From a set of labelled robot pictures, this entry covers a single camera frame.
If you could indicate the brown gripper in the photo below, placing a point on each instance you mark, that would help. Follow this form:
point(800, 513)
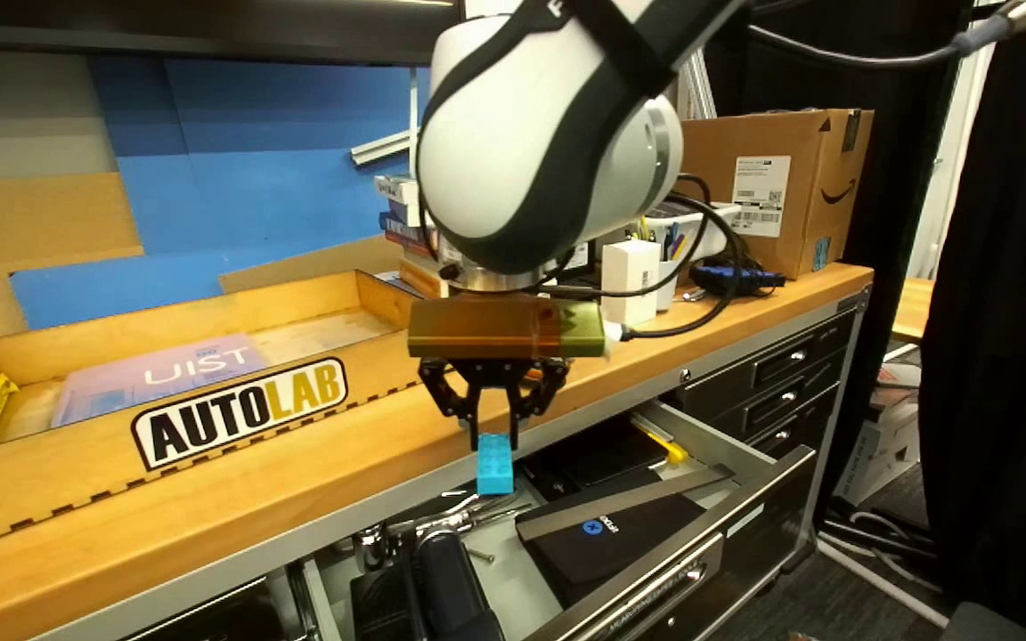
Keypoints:
point(483, 327)

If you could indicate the blue lego brick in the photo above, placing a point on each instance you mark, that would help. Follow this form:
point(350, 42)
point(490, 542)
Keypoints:
point(495, 469)

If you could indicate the grey steel drawer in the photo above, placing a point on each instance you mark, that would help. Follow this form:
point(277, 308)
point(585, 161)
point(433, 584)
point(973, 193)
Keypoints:
point(704, 522)

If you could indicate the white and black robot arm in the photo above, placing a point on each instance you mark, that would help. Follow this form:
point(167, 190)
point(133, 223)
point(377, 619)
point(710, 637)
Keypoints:
point(536, 155)

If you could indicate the black drawer cabinet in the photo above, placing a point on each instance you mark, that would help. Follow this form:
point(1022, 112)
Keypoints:
point(774, 377)

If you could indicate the plain black case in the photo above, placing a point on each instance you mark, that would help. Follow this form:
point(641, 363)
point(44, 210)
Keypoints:
point(585, 456)

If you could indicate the chrome metal hand tools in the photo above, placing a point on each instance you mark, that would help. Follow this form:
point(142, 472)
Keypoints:
point(446, 522)

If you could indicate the grey flat metal bar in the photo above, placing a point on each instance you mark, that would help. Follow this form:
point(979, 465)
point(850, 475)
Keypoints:
point(631, 497)

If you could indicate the black box with blue sticker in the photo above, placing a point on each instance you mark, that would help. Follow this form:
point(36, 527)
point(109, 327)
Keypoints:
point(606, 540)

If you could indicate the white power adapter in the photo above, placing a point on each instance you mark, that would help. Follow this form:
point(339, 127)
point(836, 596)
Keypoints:
point(631, 282)

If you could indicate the white thick book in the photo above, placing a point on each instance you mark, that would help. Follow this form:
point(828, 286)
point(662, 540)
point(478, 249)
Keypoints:
point(394, 190)

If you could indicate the wooden tray with Autolab label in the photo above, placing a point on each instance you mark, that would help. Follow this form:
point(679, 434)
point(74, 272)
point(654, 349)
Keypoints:
point(178, 469)

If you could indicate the purple UIST booklet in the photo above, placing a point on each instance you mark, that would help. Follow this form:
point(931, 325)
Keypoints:
point(158, 377)

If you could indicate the brown cardboard box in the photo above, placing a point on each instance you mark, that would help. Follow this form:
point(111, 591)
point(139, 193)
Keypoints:
point(790, 190)

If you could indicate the black monitor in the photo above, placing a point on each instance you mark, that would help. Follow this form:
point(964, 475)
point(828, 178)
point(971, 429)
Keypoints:
point(178, 23)

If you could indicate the black curtain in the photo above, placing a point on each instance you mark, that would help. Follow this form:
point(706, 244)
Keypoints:
point(997, 308)

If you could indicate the greenish wrist camera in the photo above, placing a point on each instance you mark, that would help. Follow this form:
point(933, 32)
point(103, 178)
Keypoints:
point(587, 327)

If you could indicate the blue foam wall panel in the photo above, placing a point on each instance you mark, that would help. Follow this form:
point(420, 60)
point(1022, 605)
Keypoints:
point(249, 190)

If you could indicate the brown wall panel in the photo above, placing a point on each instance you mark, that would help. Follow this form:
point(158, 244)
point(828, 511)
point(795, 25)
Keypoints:
point(26, 235)

